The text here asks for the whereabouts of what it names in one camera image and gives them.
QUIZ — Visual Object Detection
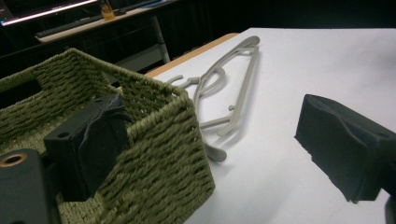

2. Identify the black keyboard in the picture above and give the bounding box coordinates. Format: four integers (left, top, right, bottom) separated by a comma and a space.
35, 14, 104, 39

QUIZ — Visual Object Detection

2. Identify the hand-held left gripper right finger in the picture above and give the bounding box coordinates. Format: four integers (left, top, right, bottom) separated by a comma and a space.
294, 93, 396, 203

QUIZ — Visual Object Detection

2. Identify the wooden desk with metal leg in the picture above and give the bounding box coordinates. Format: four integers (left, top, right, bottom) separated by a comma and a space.
35, 0, 176, 73

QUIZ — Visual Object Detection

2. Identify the yellow bottle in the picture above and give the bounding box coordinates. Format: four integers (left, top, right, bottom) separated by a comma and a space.
100, 0, 116, 21

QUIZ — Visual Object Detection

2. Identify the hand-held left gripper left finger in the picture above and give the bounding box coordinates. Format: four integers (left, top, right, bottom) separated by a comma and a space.
43, 92, 134, 203

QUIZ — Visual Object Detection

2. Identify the computer monitor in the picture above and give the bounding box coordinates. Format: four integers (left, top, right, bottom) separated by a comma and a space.
0, 0, 99, 27

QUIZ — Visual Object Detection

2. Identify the green woven basket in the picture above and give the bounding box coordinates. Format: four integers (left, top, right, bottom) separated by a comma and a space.
0, 48, 216, 224

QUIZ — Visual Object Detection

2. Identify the grey plastic clothes hanger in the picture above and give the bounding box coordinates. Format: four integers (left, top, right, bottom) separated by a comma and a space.
164, 35, 261, 163

